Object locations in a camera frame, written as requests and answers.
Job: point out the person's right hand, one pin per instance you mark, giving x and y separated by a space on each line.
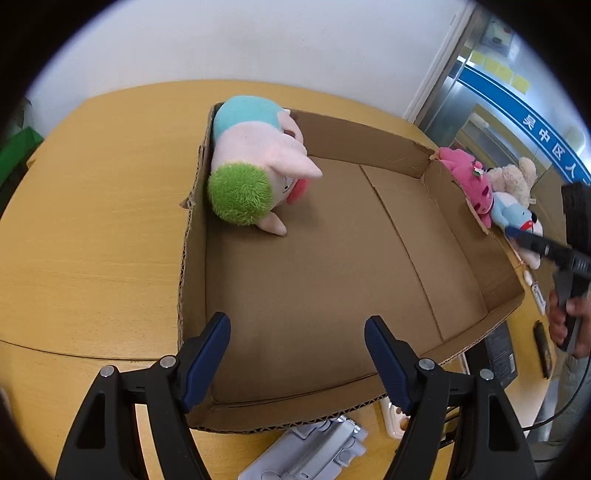
582 323

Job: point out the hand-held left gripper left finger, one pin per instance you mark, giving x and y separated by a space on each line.
207 360

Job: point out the cardboard box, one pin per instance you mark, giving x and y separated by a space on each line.
323 277

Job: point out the cream phone case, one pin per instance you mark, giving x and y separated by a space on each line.
392 422

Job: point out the person's grey trousers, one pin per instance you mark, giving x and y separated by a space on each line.
570 387

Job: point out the blue and white plush toy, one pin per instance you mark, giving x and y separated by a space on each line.
510 210

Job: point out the beige plush toy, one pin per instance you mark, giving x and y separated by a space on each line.
510 180

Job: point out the glass partition with blue band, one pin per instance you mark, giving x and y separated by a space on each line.
508 106

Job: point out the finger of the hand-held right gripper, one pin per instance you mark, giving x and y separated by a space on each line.
535 242

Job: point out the green cloth covered table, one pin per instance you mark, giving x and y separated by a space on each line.
18 147

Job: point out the yellow sticky note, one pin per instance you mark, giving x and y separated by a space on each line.
504 72
490 63
521 82
478 57

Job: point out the black product box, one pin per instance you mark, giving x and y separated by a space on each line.
501 355

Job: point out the white marker pen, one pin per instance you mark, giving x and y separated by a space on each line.
535 290

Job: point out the pink pig plush green hair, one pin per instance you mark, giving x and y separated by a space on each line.
249 147

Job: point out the pink strawberry plush toy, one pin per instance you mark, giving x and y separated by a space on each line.
471 180

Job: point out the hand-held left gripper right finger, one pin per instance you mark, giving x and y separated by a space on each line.
388 364

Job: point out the pale folding phone stand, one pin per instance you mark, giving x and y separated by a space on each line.
304 447

